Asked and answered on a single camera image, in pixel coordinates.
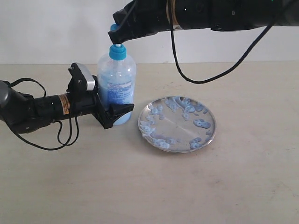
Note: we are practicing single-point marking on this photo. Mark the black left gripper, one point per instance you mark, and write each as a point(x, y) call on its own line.
point(88, 102)

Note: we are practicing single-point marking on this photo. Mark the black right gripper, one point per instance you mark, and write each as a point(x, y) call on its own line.
point(142, 18)

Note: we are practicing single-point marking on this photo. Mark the blue pump soap bottle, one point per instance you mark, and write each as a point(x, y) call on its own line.
point(116, 77)

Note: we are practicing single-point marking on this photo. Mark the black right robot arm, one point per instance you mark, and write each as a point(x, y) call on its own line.
point(233, 15)

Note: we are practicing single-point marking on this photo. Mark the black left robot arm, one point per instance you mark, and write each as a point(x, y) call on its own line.
point(26, 114)

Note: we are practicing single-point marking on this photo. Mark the round steel plate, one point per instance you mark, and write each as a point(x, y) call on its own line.
point(177, 124)

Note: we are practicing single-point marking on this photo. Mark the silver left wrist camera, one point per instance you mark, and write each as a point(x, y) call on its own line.
point(85, 78)

